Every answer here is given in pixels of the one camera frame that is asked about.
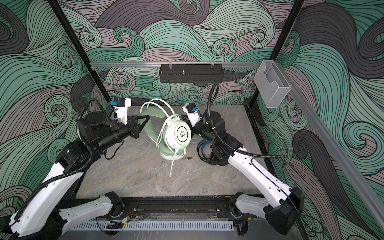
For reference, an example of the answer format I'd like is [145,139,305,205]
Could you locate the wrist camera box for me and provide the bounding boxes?
[109,98,132,125]
[182,103,202,127]

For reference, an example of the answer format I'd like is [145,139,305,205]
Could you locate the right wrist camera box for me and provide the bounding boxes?
[182,103,202,127]

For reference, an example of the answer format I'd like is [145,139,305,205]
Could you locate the aluminium horizontal rail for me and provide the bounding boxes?
[90,61,261,69]

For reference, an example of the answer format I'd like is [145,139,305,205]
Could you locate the mint green headphones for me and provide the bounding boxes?
[139,98,192,176]

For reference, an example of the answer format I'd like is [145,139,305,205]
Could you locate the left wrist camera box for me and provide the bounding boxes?
[109,98,132,125]

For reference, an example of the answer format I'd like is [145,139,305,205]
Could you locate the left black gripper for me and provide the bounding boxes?
[96,114,149,155]

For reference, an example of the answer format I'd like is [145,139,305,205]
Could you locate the black frame post right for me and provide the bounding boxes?
[249,1,304,109]

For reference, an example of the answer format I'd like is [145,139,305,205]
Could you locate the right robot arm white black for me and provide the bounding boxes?
[185,84,305,235]

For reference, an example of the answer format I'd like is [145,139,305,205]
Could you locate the white slotted cable duct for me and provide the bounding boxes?
[72,220,235,232]

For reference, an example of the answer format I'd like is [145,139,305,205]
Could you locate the black headphones with blue band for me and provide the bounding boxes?
[197,140,230,166]

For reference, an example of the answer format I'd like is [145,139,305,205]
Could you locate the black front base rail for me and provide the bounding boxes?
[122,195,233,214]

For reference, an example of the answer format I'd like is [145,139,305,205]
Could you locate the black perforated wall tray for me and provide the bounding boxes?
[159,65,224,83]

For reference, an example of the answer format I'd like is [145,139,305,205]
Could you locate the black frame post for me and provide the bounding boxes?
[47,0,112,103]
[249,1,304,109]

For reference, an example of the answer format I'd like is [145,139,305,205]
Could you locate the clear plastic wall bin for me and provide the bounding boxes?
[254,60,292,109]

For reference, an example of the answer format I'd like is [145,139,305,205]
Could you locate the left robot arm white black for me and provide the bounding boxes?
[1,98,150,240]

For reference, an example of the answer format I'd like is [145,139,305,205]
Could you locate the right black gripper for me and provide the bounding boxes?
[179,112,221,145]

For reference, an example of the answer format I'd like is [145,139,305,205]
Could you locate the black frame post left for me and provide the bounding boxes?
[47,0,112,103]

